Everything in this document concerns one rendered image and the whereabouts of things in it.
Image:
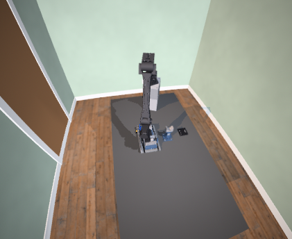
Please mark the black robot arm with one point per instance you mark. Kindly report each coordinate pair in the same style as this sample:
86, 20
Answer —
145, 120

